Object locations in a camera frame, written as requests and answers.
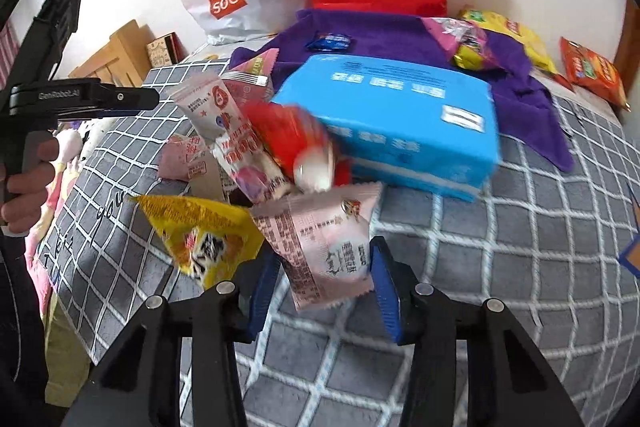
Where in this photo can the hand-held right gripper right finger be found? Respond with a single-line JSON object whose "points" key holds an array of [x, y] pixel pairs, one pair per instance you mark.
{"points": [[385, 302]]}

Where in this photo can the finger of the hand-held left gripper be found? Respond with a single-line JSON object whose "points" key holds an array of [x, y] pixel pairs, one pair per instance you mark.
{"points": [[135, 97]]}

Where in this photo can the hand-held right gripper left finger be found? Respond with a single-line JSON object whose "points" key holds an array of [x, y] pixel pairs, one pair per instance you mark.
{"points": [[262, 302]]}

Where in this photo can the yellow snack packet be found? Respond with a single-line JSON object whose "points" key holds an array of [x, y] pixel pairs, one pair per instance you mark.
{"points": [[205, 237]]}

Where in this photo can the white pink tube snack packet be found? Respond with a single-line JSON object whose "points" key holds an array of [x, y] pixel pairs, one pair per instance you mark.
{"points": [[235, 142]]}

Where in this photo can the white red-banded snack packet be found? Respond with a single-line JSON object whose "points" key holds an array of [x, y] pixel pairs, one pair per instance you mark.
{"points": [[250, 92]]}

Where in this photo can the blue paper bag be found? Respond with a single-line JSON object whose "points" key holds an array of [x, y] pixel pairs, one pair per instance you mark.
{"points": [[395, 117]]}

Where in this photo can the person's left forearm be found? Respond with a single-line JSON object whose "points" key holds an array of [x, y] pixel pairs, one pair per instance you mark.
{"points": [[20, 317]]}

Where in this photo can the person's left hand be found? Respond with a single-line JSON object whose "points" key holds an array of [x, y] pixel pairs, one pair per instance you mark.
{"points": [[25, 199]]}

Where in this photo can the patterned cardboard box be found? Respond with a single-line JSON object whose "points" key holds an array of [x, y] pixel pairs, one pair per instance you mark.
{"points": [[165, 51]]}

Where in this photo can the pink printed cloth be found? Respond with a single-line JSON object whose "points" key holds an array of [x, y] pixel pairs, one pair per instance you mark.
{"points": [[55, 207]]}

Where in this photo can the grey checked blanket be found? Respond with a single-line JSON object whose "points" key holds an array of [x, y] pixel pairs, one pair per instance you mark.
{"points": [[500, 267]]}

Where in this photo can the olive green cloth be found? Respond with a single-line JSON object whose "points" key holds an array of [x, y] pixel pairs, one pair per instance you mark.
{"points": [[70, 352]]}

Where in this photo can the small blue candy packet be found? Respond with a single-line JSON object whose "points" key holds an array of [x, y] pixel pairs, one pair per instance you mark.
{"points": [[330, 42]]}

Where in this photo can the purple towel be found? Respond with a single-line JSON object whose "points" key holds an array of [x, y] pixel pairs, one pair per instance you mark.
{"points": [[525, 107]]}

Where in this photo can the pink candy bag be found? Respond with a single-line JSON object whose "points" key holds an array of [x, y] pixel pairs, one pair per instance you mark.
{"points": [[465, 42]]}

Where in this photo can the yellow snack bag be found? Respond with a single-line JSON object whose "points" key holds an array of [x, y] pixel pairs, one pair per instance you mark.
{"points": [[525, 39]]}

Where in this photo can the orange red snack packet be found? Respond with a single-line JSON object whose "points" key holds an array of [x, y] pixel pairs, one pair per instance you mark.
{"points": [[595, 74]]}

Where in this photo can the wooden bed frame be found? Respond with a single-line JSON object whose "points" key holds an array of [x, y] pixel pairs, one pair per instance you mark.
{"points": [[631, 32]]}

